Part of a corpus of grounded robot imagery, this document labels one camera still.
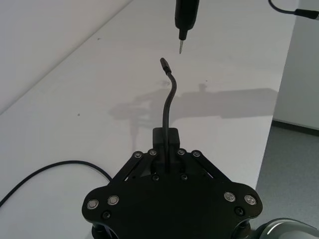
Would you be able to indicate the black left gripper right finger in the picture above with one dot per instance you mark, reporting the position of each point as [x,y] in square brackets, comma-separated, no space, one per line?
[175,139]

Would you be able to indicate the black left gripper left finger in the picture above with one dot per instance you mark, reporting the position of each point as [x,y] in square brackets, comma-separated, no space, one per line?
[158,139]

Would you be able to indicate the black electric screwdriver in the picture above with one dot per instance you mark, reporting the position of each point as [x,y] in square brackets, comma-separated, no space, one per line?
[185,17]

